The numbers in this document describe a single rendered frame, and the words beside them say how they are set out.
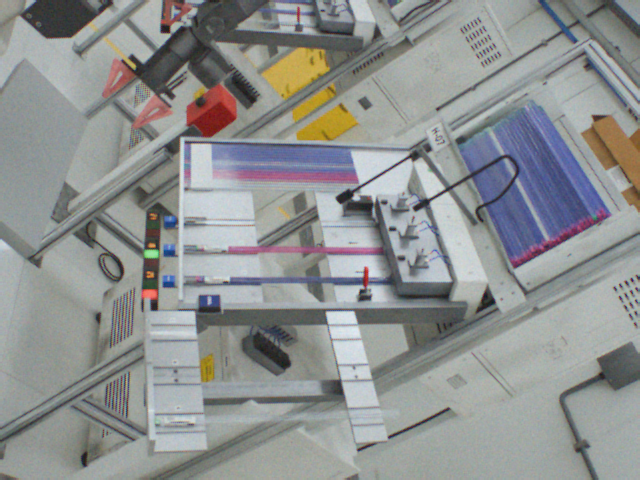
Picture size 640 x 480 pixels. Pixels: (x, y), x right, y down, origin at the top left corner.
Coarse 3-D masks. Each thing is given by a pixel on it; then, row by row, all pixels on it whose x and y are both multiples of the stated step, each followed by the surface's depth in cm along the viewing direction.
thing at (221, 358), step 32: (160, 256) 250; (128, 288) 250; (160, 288) 238; (288, 288) 257; (128, 320) 239; (224, 352) 201; (288, 352) 231; (320, 352) 252; (128, 384) 219; (128, 416) 209; (96, 448) 210; (288, 448) 216; (320, 448) 218; (352, 448) 234
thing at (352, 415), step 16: (208, 416) 141; (224, 416) 142; (240, 416) 143; (256, 416) 143; (272, 416) 144; (288, 416) 145; (304, 416) 146; (320, 416) 147; (336, 416) 148; (352, 416) 148; (368, 416) 149; (384, 416) 151
